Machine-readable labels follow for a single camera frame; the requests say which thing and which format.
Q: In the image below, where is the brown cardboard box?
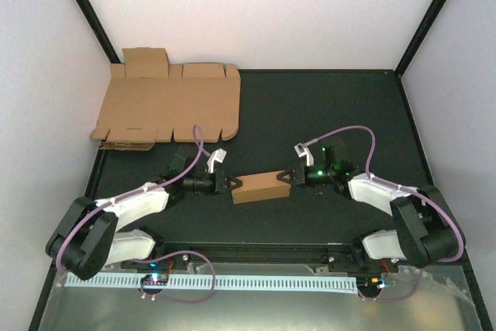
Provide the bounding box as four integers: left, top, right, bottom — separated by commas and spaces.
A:
231, 171, 291, 204

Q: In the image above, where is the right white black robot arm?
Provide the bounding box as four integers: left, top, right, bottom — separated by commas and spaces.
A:
277, 144, 466, 271

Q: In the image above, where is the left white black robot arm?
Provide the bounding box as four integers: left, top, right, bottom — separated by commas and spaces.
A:
45, 149, 243, 280

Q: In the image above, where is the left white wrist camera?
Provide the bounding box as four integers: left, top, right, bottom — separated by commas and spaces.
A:
207, 148, 227, 174

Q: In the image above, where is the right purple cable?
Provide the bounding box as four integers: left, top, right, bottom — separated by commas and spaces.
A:
305, 125, 466, 303

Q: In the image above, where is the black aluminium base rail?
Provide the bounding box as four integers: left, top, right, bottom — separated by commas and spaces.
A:
53, 240, 472, 270

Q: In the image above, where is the white slotted cable duct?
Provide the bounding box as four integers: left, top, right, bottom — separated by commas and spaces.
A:
64, 273, 358, 295

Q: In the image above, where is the left black frame post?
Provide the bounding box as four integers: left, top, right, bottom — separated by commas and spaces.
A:
75, 0, 121, 64

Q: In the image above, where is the black frame post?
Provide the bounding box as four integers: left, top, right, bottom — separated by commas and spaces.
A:
394, 0, 447, 78
75, 0, 121, 64

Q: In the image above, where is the right black frame post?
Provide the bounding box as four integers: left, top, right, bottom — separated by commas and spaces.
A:
394, 0, 447, 78

